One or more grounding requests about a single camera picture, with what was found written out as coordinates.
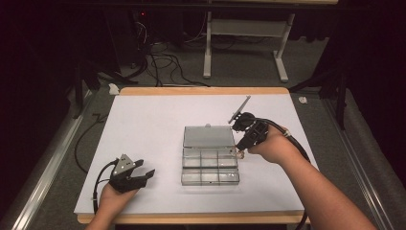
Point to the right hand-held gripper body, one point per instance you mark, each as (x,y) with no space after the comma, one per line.
(253,132)

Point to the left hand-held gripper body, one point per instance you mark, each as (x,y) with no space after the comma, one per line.
(124,179)

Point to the clear plastic compartment box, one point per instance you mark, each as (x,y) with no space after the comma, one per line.
(209,159)

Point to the person's left hand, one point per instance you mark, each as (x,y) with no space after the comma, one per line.
(116,199)

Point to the person's right hand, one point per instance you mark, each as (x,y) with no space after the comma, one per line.
(276,147)

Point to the white table sheet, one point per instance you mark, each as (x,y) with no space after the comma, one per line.
(159,127)

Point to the small white floor scrap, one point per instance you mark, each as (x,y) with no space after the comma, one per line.
(303,99)
(113,88)

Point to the wooden table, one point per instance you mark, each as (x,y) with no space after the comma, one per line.
(191,91)

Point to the black stand legs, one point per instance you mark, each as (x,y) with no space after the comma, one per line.
(95,76)
(332,86)

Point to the dark computer tower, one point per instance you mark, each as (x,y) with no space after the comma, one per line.
(143,28)

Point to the aluminium floor rail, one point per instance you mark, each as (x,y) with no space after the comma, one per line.
(48,172)
(354,163)

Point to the white metal stand frame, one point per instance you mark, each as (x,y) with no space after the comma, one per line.
(245,27)

